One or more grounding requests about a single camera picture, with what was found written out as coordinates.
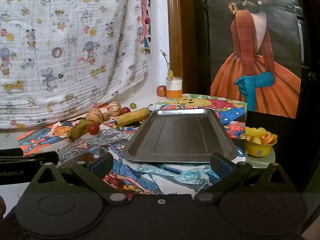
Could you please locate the wooden door frame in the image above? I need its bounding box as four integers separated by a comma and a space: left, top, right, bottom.
166, 0, 184, 94

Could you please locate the small greenish banana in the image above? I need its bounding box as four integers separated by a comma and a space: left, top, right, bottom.
66, 120, 95, 141

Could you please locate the wall poster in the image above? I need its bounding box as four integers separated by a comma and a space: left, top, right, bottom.
204, 0, 302, 119

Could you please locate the blue figure drawing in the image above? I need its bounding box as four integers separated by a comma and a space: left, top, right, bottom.
102, 152, 248, 195

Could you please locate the striped pepino melon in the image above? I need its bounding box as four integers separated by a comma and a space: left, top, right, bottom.
85, 107, 104, 125
107, 101, 122, 116

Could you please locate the white printed blanket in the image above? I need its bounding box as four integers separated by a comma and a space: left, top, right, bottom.
0, 0, 152, 130

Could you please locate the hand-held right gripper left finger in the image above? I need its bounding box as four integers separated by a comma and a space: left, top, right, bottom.
30, 153, 128, 202

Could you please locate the orange peel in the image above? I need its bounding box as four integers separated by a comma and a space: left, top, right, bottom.
260, 131, 274, 145

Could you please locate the pale green stool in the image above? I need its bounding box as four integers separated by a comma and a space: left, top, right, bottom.
246, 147, 276, 168

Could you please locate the yellow flower sprig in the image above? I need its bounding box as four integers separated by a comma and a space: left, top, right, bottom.
160, 50, 174, 78

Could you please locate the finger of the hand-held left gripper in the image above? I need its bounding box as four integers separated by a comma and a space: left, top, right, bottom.
24, 151, 59, 167

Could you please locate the metal tray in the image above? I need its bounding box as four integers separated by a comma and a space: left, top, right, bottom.
122, 108, 238, 163

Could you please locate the white and orange jar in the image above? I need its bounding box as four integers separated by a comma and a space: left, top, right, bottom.
166, 77, 183, 99

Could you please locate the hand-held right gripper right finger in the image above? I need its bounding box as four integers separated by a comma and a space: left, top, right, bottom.
195, 153, 297, 202

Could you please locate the yellow bowl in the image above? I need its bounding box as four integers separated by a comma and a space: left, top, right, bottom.
245, 127, 278, 158

